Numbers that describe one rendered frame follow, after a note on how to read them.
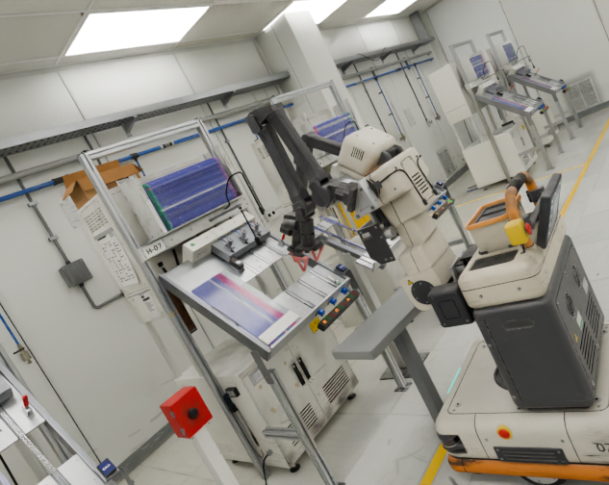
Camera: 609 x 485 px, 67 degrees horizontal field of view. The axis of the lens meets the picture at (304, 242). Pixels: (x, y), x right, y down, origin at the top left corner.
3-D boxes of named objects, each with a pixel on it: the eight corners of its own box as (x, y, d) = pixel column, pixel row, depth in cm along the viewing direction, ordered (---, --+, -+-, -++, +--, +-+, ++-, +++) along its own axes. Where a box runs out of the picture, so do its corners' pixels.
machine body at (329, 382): (364, 390, 281) (317, 302, 273) (295, 478, 231) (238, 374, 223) (293, 392, 326) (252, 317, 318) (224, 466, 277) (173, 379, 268)
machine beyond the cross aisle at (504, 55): (586, 124, 714) (539, 8, 689) (578, 137, 657) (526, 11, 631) (501, 157, 809) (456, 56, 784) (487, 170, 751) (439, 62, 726)
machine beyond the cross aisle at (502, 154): (569, 149, 613) (513, 14, 588) (557, 166, 556) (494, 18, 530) (473, 183, 708) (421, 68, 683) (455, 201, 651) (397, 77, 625)
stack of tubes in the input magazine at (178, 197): (239, 196, 269) (216, 154, 266) (170, 230, 234) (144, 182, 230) (227, 202, 278) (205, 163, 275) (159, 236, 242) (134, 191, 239)
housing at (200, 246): (253, 235, 279) (255, 216, 271) (192, 272, 244) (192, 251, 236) (243, 230, 282) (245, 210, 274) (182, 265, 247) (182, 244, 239)
